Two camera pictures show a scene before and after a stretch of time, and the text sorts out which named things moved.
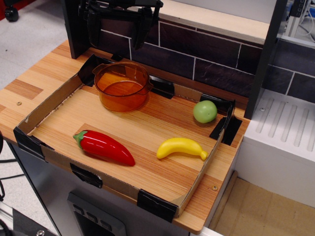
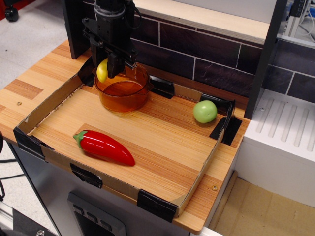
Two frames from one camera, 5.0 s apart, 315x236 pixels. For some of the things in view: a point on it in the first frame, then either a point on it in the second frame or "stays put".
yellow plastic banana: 180,145 -> 102,71
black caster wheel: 11,14 stays put
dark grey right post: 259,79 stays put
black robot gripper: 147,13 -> 110,33
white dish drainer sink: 278,150 stays put
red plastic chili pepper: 97,144 stays put
